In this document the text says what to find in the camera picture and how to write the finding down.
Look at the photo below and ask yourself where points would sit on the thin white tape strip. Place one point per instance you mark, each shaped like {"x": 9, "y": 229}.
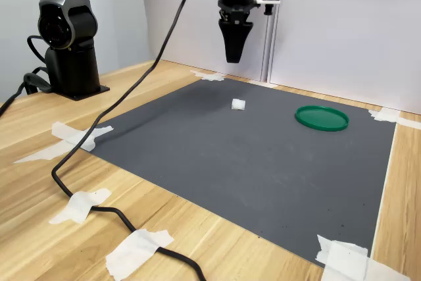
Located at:
{"x": 383, "y": 192}

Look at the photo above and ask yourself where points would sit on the grey partition panel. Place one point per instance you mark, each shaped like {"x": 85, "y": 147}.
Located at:
{"x": 204, "y": 37}

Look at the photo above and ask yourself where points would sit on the dark grey mat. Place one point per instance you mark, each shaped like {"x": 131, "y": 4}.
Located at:
{"x": 230, "y": 162}

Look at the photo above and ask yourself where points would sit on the white partition panel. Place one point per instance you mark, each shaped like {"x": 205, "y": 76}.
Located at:
{"x": 345, "y": 47}

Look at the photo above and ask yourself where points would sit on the small white plastic terminal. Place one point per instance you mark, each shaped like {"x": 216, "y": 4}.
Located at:
{"x": 238, "y": 104}

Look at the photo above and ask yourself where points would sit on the round green lid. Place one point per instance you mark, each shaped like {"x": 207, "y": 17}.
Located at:
{"x": 322, "y": 118}

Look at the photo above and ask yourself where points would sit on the short white tape strip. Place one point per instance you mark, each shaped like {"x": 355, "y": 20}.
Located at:
{"x": 263, "y": 83}

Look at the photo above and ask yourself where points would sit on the white tape piece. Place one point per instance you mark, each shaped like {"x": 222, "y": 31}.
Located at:
{"x": 79, "y": 208}
{"x": 345, "y": 258}
{"x": 131, "y": 254}
{"x": 62, "y": 131}
{"x": 383, "y": 116}
{"x": 210, "y": 77}

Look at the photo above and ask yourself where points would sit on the aluminium partition post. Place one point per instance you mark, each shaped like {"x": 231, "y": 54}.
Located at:
{"x": 268, "y": 50}

